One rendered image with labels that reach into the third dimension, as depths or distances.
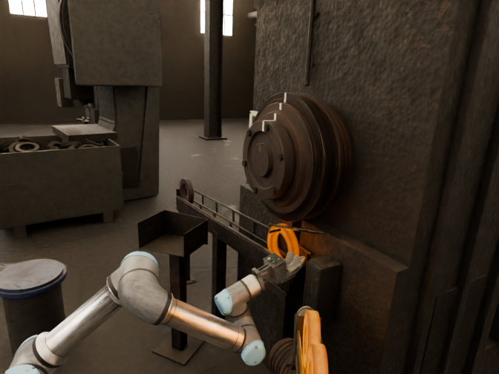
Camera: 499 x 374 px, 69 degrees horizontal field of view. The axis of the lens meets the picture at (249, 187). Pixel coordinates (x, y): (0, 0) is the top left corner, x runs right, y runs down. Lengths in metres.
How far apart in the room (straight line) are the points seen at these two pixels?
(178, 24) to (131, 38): 8.08
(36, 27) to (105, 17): 7.45
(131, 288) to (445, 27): 1.06
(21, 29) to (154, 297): 10.31
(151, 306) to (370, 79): 0.93
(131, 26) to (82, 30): 0.44
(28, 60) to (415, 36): 10.41
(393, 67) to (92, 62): 2.91
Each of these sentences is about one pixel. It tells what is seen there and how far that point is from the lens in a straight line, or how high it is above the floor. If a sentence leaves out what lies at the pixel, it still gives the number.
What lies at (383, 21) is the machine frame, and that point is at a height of 1.57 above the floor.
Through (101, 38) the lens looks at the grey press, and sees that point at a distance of 3.70.
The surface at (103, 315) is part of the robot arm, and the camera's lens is 1.24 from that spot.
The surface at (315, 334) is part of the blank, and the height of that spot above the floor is 0.76.
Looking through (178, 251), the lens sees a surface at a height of 0.60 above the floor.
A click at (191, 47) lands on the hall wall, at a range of 11.91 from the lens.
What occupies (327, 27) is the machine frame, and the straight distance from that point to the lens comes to 1.41.
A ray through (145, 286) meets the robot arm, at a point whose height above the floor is 0.84.
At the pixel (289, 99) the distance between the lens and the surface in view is 1.29.
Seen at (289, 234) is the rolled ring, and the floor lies 0.83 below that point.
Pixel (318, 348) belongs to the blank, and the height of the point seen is 0.80.
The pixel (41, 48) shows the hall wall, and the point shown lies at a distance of 11.08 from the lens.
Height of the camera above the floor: 1.40
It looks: 17 degrees down
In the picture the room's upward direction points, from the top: 2 degrees clockwise
